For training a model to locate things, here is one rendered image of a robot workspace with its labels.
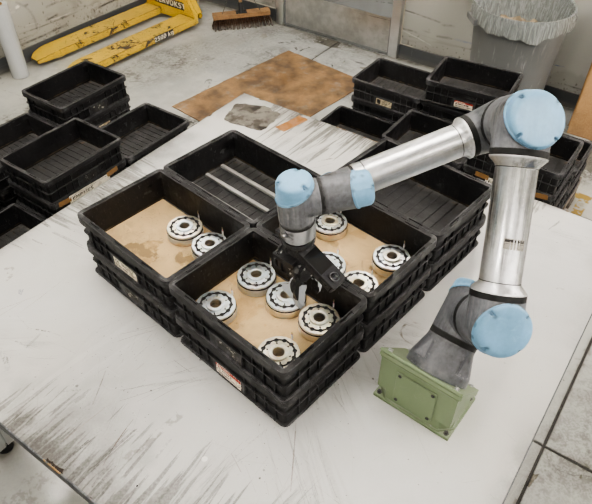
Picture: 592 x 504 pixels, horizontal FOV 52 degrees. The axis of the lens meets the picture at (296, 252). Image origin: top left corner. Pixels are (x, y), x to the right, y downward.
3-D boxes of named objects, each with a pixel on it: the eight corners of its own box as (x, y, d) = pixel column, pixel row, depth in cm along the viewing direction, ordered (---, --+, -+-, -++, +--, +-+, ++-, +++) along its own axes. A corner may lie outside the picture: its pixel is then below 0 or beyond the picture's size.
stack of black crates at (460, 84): (507, 154, 329) (530, 75, 297) (482, 185, 309) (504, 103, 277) (435, 129, 347) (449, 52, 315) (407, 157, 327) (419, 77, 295)
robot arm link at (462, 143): (500, 94, 141) (304, 171, 139) (523, 87, 131) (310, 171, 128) (515, 141, 143) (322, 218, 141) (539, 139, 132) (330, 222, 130)
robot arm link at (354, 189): (360, 167, 129) (309, 176, 128) (372, 166, 118) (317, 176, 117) (366, 203, 130) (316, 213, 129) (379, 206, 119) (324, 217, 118)
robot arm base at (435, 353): (463, 382, 149) (482, 346, 148) (467, 394, 134) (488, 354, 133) (407, 352, 152) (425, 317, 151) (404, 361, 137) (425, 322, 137)
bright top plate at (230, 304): (244, 306, 154) (243, 304, 154) (212, 327, 149) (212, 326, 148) (218, 285, 159) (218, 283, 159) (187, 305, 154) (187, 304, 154)
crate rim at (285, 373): (369, 306, 147) (370, 299, 146) (284, 383, 131) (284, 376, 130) (253, 232, 167) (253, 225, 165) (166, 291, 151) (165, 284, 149)
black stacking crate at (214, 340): (365, 331, 154) (369, 301, 146) (284, 407, 138) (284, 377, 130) (255, 258, 173) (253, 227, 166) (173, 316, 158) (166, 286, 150)
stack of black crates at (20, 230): (30, 241, 278) (14, 201, 262) (73, 268, 265) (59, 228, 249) (-51, 294, 254) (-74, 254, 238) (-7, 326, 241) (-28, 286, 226)
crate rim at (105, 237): (253, 232, 167) (253, 225, 165) (166, 291, 151) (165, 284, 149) (161, 173, 187) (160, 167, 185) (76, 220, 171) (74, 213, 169)
